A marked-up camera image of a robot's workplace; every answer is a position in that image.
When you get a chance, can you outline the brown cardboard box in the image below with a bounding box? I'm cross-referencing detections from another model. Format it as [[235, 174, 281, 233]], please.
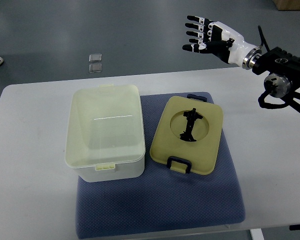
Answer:
[[273, 0, 300, 11]]

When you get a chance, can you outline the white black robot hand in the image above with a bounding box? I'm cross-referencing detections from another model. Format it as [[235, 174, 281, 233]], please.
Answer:
[[182, 15, 262, 70]]

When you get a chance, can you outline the yellow box lid black handle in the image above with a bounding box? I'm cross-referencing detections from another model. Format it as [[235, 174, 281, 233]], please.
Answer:
[[149, 94, 224, 175]]

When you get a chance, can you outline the white storage box base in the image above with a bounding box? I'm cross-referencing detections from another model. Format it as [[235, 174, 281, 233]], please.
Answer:
[[65, 84, 146, 183]]

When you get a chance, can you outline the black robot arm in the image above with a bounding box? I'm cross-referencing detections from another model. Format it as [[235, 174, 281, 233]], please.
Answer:
[[248, 26, 300, 113]]

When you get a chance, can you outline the black bracket under table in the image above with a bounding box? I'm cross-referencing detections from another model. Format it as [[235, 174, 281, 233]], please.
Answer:
[[289, 224, 300, 231]]

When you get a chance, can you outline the blue grey fabric cushion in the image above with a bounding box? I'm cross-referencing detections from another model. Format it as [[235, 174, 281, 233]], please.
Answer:
[[75, 92, 247, 240]]

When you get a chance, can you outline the white table leg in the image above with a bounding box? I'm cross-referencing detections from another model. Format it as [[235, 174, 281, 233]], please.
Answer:
[[249, 228, 265, 240]]

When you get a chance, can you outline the upper clear floor plate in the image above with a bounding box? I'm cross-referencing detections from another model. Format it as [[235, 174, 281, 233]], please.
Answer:
[[89, 53, 102, 63]]

